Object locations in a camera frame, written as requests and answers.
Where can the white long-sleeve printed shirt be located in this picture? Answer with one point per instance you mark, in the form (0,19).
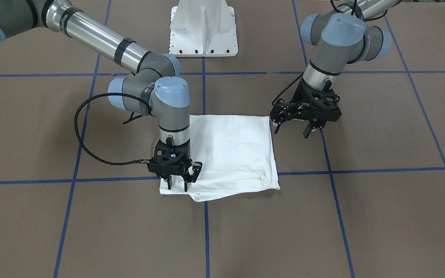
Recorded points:
(236,153)

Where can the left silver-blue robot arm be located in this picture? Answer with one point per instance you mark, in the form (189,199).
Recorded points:
(341,37)

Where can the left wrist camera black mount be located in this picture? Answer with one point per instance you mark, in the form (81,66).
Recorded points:
(324,105)

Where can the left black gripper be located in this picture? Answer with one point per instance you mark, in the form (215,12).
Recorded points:
(299,101)

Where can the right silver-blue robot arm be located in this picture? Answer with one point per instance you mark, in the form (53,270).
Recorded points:
(155,90)

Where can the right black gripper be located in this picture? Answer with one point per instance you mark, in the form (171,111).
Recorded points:
(194,170)

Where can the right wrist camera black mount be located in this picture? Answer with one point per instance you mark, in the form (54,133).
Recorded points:
(165,162)

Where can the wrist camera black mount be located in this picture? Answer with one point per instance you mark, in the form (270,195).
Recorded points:
(324,105)
(165,162)

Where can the white camera post with base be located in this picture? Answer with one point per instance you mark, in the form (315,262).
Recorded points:
(203,29)

